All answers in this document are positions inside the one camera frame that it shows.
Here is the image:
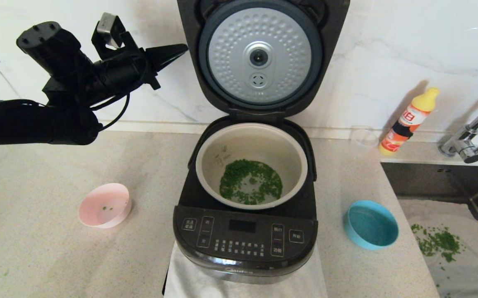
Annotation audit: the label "yellow orange detergent bottle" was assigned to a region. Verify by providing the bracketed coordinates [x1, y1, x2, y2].
[379, 87, 440, 156]

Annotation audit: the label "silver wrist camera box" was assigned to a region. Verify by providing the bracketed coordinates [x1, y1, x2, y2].
[97, 12, 120, 37]

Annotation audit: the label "green chopped scallion pile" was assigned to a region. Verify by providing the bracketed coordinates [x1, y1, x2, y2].
[219, 159, 283, 205]

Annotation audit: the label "blue bowl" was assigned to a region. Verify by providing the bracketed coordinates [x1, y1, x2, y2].
[344, 200, 399, 250]

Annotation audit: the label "pink bowl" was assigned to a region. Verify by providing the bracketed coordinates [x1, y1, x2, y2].
[78, 183, 132, 229]

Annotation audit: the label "beige inner pot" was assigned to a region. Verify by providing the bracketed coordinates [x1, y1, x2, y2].
[195, 123, 308, 209]

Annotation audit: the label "clear glass cup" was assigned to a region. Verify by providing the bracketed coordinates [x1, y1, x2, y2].
[350, 126, 379, 149]

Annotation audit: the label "black rice cooker base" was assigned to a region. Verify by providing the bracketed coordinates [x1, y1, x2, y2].
[173, 116, 319, 284]

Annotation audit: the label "white cloth under cooker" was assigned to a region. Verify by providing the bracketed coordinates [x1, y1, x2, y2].
[164, 238, 328, 298]

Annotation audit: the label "white cloth in sink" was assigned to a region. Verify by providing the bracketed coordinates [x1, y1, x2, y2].
[398, 200, 478, 298]

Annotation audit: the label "chopped green vegetable pieces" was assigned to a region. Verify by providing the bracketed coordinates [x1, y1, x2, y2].
[220, 166, 283, 205]

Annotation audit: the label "green scallion bits on cloth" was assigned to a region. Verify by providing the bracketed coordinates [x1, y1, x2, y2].
[411, 224, 465, 264]

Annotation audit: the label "chrome faucet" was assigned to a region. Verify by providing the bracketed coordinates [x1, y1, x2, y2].
[437, 91, 478, 163]

